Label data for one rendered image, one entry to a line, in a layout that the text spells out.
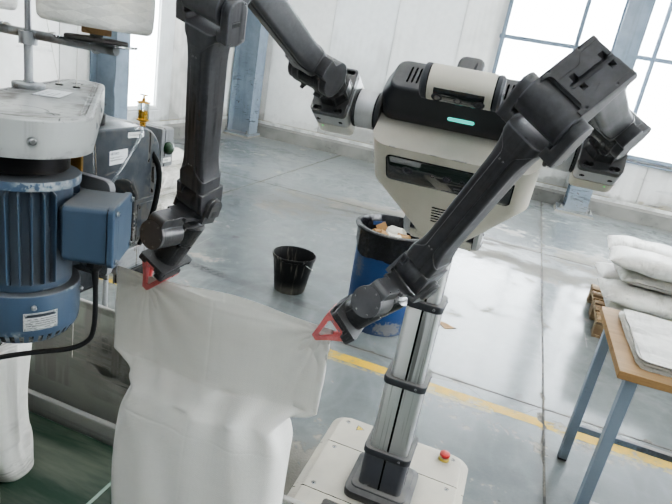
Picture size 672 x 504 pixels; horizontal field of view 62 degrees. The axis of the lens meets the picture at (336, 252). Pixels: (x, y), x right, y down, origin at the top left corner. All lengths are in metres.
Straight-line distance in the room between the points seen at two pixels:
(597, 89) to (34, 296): 0.80
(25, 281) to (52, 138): 0.21
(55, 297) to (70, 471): 0.94
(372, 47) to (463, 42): 1.39
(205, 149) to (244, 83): 8.82
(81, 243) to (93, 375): 1.12
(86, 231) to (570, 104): 0.66
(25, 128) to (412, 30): 8.53
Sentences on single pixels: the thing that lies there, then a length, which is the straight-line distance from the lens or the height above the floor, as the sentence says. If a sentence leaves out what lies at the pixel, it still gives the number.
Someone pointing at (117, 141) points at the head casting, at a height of 1.31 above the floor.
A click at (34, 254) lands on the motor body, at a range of 0.88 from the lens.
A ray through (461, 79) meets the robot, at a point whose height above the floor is 1.55.
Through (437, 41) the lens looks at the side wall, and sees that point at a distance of 9.08.
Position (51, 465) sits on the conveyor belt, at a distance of 1.81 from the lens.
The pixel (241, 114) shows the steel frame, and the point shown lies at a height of 0.33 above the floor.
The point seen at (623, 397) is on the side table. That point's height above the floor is 0.65.
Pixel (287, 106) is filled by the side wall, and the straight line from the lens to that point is 9.78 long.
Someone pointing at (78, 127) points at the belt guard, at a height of 1.41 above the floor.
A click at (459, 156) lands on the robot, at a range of 1.28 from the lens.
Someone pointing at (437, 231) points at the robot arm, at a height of 1.31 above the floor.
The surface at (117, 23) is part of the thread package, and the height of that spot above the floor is 1.54.
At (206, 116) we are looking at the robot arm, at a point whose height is 1.42.
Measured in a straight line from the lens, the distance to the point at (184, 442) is 1.27.
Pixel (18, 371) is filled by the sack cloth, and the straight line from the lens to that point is 1.64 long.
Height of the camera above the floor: 1.55
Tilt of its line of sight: 19 degrees down
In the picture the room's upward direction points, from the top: 10 degrees clockwise
